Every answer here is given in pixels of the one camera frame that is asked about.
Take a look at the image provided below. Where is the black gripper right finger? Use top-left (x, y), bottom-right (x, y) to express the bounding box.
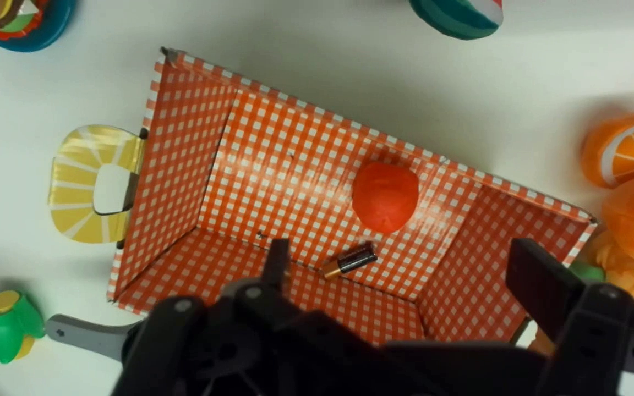
top-left (504, 236), bottom-right (590, 346)

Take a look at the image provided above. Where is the orange gingham cardboard box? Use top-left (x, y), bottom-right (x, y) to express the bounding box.
top-left (46, 46), bottom-right (600, 352)

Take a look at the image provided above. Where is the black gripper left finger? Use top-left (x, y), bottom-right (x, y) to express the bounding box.
top-left (260, 236), bottom-right (295, 294)

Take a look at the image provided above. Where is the small black battery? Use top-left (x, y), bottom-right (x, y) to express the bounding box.
top-left (319, 241), bottom-right (379, 282)

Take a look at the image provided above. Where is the black toy saucepan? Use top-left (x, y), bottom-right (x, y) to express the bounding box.
top-left (43, 313), bottom-right (148, 364)

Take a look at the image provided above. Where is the orange red fruit toy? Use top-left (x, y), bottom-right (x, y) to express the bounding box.
top-left (349, 157), bottom-right (423, 241)

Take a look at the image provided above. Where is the half orange slice toy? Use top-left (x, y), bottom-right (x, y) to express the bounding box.
top-left (577, 111), bottom-right (634, 191)

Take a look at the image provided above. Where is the green and yellow toy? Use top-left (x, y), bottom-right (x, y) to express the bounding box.
top-left (0, 288), bottom-right (48, 367)

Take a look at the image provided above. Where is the watermelon slice toy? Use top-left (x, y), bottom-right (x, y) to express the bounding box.
top-left (407, 0), bottom-right (506, 44)

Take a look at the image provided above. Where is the teal round toy dish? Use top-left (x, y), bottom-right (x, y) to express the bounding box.
top-left (0, 0), bottom-right (79, 56)

